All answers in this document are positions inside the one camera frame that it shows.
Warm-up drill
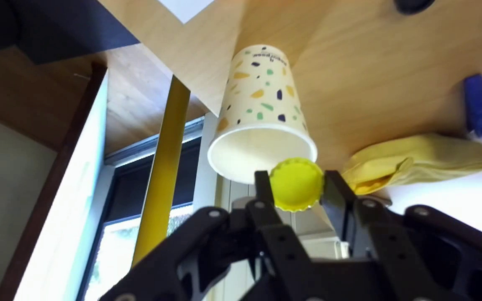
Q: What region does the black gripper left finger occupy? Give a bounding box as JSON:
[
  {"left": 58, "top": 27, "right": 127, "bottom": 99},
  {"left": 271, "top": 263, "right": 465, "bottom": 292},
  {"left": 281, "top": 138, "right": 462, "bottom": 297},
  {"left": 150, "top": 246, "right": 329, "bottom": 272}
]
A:
[{"left": 98, "top": 171, "right": 324, "bottom": 301}]

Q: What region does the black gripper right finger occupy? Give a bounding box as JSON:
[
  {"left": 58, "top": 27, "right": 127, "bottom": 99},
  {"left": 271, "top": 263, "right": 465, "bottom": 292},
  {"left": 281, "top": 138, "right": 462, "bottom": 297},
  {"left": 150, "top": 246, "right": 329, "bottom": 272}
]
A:
[{"left": 321, "top": 171, "right": 482, "bottom": 301}]

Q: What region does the yellow game chip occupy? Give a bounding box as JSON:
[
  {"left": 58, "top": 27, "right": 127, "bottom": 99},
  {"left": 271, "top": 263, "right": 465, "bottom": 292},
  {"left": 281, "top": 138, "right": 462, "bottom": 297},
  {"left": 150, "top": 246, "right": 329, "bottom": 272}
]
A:
[{"left": 269, "top": 158, "right": 323, "bottom": 213}]

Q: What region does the white paper coffee cup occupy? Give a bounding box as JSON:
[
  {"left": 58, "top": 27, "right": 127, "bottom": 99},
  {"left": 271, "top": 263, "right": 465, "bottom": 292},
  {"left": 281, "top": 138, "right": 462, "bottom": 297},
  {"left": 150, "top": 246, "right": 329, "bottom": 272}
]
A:
[{"left": 207, "top": 44, "right": 318, "bottom": 185}]

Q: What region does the yellow banana toy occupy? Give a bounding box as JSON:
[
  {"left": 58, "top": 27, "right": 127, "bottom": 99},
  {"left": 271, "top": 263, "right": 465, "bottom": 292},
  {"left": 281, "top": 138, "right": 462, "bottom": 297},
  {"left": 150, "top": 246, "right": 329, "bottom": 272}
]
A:
[{"left": 341, "top": 134, "right": 482, "bottom": 196}]

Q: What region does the black game chip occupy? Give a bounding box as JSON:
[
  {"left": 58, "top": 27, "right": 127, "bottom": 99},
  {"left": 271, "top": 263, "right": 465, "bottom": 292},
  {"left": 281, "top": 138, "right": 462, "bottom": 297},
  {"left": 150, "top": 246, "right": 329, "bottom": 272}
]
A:
[{"left": 393, "top": 0, "right": 435, "bottom": 16}]

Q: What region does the white paper sheet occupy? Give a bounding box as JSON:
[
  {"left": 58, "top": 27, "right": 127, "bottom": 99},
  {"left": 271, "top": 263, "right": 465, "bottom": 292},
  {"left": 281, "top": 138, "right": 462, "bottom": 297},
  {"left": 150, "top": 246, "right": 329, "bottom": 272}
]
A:
[{"left": 159, "top": 0, "right": 214, "bottom": 24}]

